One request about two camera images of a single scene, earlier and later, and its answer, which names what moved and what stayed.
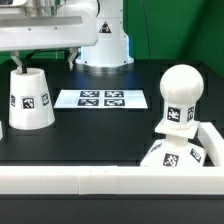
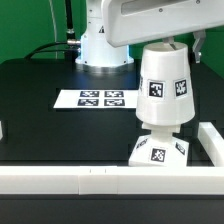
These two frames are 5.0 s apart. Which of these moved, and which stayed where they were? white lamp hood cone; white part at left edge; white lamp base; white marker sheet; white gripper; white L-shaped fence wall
Moved: white lamp base; white gripper; white lamp hood cone
Stayed: white L-shaped fence wall; white marker sheet; white part at left edge
